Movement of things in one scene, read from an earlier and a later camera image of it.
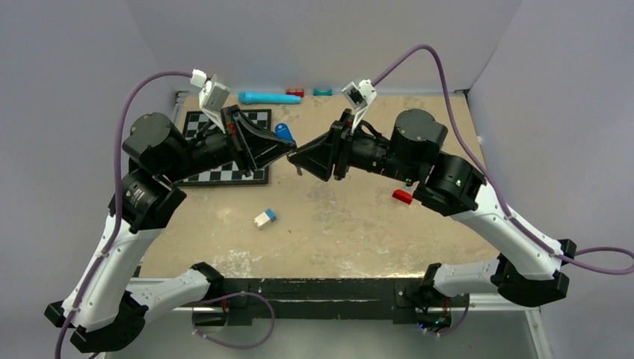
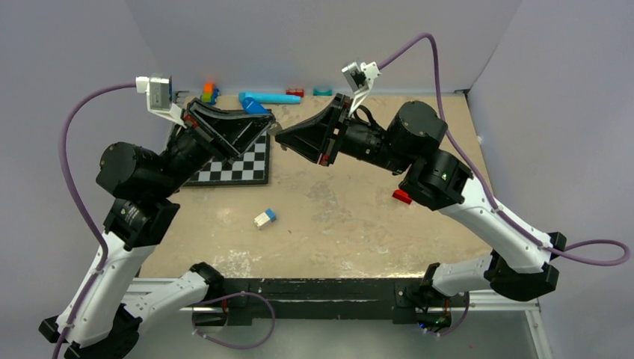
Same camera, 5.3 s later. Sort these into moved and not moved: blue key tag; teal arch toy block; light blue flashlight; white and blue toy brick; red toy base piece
Moved: blue key tag
Not moved: white and blue toy brick; teal arch toy block; light blue flashlight; red toy base piece
